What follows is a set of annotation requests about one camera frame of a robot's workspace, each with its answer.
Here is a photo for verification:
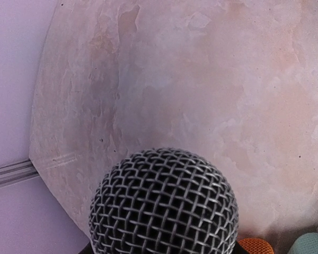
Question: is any rhinestone silver-head microphone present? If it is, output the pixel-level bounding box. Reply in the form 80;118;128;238
89;148;239;253

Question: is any orange microphone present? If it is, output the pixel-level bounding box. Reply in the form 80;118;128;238
239;238;274;254

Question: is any teal head microphone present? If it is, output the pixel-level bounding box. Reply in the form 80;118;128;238
288;233;318;254

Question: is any left aluminium corner post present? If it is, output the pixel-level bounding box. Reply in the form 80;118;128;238
0;159;39;188

